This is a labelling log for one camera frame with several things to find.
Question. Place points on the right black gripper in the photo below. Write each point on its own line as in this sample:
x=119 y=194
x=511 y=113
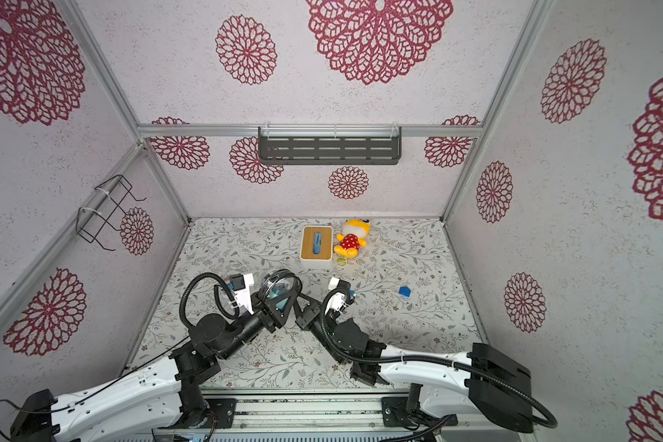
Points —
x=314 y=317

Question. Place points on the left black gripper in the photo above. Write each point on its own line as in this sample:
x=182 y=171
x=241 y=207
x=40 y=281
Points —
x=273 y=318

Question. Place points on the teal charger cube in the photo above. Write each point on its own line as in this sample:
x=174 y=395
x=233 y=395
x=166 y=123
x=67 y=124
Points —
x=279 y=291

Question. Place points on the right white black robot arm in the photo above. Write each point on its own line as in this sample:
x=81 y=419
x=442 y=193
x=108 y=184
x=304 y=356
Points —
x=441 y=387

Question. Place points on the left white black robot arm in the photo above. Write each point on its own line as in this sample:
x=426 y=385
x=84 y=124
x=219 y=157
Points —
x=166 y=390

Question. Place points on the white wooden-top tissue box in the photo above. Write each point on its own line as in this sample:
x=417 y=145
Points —
x=316 y=249

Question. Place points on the yellow plush toy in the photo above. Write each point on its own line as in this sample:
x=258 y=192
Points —
x=352 y=239

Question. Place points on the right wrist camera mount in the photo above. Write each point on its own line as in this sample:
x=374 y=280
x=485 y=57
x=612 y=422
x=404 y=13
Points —
x=342 y=296

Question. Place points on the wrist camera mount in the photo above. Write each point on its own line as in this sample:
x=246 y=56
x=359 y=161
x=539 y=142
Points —
x=342 y=296
x=240 y=286

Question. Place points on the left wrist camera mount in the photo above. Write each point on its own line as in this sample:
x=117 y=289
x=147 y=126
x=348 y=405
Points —
x=240 y=286

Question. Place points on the grey wall shelf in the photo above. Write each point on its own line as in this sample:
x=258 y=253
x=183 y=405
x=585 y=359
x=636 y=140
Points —
x=335 y=148

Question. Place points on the black wire wall rack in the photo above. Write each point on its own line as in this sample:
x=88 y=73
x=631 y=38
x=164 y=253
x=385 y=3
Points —
x=94 y=218

